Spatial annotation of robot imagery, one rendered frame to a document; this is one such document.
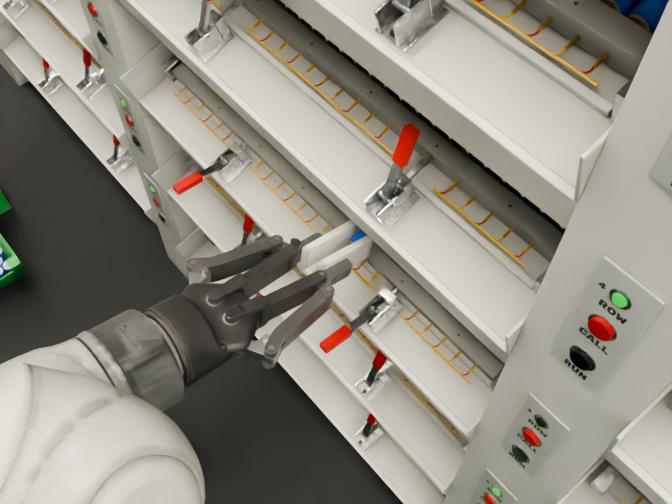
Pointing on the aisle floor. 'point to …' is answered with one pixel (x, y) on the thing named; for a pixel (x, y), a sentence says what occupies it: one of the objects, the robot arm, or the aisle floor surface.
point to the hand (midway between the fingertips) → (335, 252)
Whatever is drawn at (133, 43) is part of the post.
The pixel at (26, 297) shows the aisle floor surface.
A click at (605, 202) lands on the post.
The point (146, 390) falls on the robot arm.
